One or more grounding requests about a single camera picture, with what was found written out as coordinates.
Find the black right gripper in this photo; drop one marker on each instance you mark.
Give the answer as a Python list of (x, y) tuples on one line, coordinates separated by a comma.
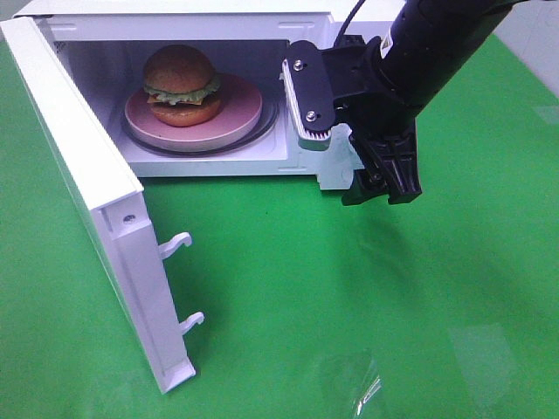
[(383, 135)]

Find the pink round plate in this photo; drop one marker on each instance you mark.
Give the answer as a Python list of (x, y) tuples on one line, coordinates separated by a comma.
[(233, 90)]

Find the burger with lettuce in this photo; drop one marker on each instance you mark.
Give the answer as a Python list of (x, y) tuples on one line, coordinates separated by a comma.
[(182, 86)]

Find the white microwave door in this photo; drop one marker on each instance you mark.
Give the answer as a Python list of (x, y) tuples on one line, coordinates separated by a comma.
[(110, 199)]

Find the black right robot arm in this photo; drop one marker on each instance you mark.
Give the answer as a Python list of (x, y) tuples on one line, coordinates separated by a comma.
[(401, 73)]

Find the glass turntable plate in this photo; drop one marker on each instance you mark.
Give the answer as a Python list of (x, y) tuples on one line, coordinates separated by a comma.
[(232, 128)]

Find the white microwave oven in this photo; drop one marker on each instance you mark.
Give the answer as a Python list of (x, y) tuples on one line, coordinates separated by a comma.
[(137, 89)]

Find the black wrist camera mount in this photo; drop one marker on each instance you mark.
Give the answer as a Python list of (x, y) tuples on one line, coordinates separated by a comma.
[(315, 81)]

